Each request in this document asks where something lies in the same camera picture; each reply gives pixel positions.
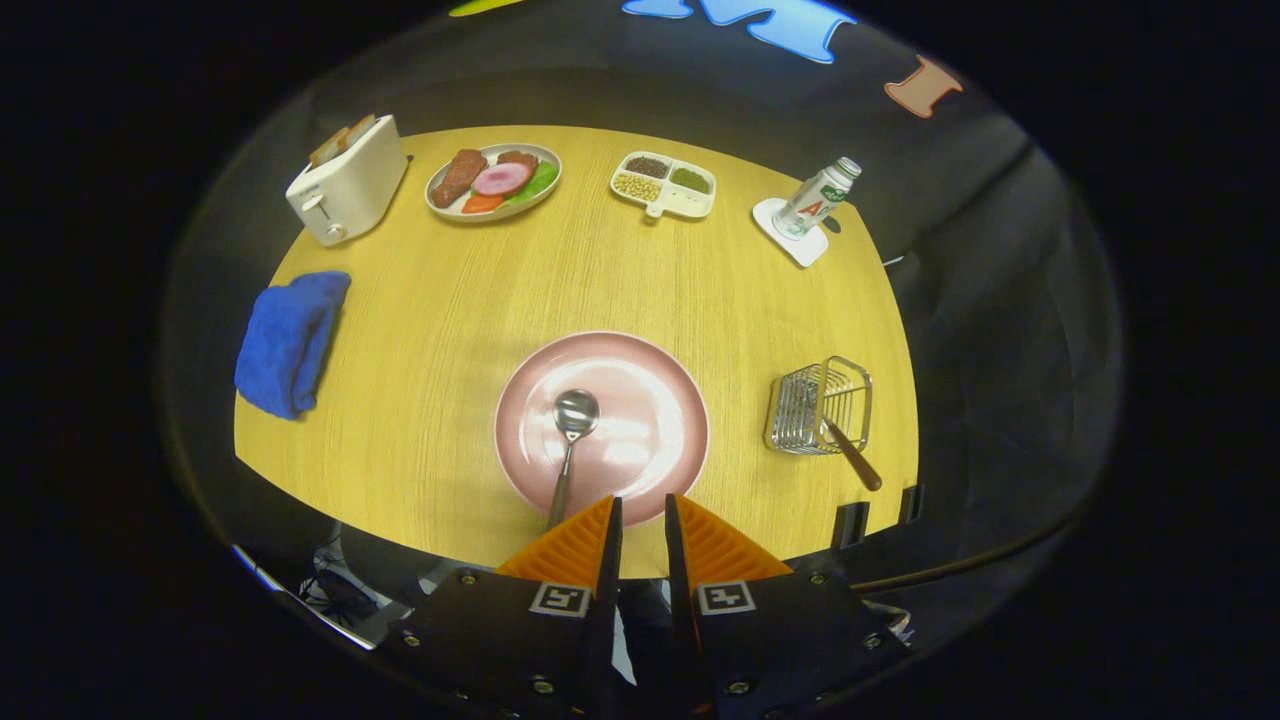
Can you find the white drink bottle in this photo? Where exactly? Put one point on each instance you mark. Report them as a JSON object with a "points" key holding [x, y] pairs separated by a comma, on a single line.
{"points": [[812, 200]]}

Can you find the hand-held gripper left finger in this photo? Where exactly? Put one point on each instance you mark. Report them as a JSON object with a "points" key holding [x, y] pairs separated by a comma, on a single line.
{"points": [[605, 600]]}

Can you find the white square coaster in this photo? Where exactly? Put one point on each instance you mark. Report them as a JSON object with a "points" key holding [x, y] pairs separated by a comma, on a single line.
{"points": [[805, 250]]}

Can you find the pink ham slice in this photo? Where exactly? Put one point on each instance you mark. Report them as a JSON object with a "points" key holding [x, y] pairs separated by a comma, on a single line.
{"points": [[502, 179]]}

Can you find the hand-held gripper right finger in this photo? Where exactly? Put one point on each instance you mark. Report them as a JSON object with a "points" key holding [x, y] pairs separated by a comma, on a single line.
{"points": [[680, 600]]}

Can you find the black table clamp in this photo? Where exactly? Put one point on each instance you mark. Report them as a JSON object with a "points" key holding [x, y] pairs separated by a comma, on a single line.
{"points": [[911, 505], [850, 525]]}

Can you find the orange carrot slice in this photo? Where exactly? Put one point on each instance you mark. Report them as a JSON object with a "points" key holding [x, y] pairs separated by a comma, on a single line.
{"points": [[482, 204]]}

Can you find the white divided bean dish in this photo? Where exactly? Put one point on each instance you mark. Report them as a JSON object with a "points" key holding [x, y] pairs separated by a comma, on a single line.
{"points": [[685, 203]]}

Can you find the green lettuce leaf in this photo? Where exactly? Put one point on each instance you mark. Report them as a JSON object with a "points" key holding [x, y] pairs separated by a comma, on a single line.
{"points": [[540, 180]]}

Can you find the pink round plate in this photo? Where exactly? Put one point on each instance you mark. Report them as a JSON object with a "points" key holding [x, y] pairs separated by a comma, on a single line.
{"points": [[650, 400]]}

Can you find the toasted bread slice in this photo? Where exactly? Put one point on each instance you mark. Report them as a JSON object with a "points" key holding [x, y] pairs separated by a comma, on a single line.
{"points": [[328, 148], [360, 127]]}

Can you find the large brown meat piece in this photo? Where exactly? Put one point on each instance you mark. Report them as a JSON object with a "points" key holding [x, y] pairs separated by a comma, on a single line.
{"points": [[458, 178]]}

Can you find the small brown meat piece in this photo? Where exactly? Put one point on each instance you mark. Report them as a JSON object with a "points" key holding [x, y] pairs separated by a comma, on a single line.
{"points": [[520, 158]]}

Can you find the grey food plate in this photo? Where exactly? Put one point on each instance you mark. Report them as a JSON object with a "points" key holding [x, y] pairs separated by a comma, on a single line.
{"points": [[440, 205]]}

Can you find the blue folded towel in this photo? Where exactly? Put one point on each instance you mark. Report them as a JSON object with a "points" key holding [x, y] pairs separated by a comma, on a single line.
{"points": [[290, 345]]}

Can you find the white toaster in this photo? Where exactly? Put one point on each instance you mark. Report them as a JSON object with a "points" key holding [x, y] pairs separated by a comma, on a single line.
{"points": [[350, 190]]}

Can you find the crumpled white bag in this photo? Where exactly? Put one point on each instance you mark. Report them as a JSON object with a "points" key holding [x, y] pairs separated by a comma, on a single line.
{"points": [[895, 625]]}

